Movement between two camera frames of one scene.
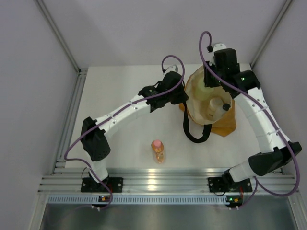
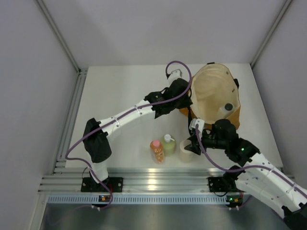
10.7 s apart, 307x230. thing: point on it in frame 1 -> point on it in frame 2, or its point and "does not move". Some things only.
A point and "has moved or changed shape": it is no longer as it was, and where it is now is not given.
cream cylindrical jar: [215, 104] -> [186, 156]
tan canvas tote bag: [211, 104] has moved or changed shape
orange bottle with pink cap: [157, 146] does not move
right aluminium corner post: [284, 9] does not move
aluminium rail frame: [63, 180] does not move
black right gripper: [208, 82] -> [193, 146]
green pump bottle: [202, 92] -> [169, 145]
